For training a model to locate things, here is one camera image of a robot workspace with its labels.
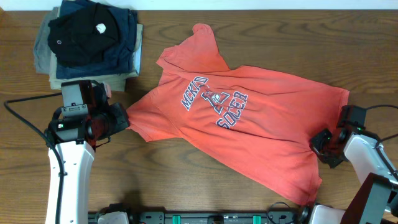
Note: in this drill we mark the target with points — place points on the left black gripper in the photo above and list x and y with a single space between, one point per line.
120 114

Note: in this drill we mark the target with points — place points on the navy folded garment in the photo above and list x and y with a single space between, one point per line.
117 59

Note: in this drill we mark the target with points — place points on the black folded garment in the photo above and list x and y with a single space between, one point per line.
80 38

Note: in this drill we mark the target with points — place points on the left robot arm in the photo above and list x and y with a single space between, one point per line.
85 122

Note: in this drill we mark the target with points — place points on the light blue folded garment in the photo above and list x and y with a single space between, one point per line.
137 60

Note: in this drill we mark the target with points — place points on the beige folded garment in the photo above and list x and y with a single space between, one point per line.
116 81

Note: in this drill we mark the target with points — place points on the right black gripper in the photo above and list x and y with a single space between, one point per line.
314 143

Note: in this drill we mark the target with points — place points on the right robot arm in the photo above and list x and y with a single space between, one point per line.
351 142

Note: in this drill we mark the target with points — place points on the red printed t-shirt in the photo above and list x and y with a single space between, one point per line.
256 121

